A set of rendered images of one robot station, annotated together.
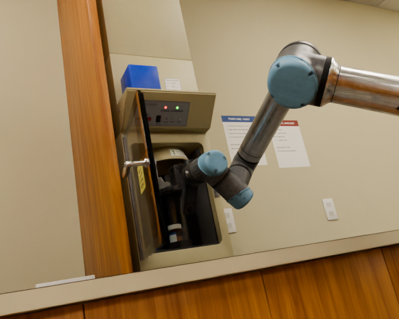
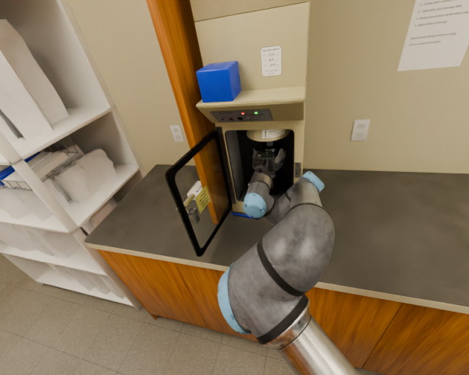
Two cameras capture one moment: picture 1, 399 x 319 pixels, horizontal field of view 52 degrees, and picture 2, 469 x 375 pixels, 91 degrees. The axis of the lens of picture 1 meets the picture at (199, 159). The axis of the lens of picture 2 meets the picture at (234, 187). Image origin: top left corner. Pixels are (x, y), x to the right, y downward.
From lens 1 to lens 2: 1.20 m
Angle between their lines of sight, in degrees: 73
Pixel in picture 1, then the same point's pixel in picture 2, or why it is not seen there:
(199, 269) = (222, 268)
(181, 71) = (286, 30)
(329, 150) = not seen: outside the picture
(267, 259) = not seen: hidden behind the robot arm
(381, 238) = (405, 299)
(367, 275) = (372, 300)
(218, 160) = (254, 210)
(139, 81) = (208, 93)
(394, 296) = (391, 314)
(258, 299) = not seen: hidden behind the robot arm
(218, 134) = (397, 23)
